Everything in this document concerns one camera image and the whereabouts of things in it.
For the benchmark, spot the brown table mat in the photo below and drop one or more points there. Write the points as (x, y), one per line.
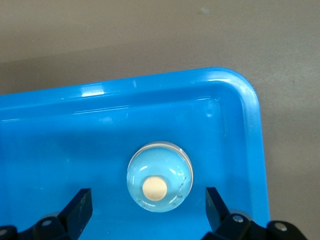
(150, 30)

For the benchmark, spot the blue bell cream button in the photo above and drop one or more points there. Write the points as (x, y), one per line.
(160, 172)

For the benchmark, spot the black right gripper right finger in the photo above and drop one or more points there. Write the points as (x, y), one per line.
(232, 227)

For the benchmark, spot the blue plastic tray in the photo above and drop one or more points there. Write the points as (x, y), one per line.
(75, 150)

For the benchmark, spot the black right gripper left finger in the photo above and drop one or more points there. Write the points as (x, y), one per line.
(62, 225)

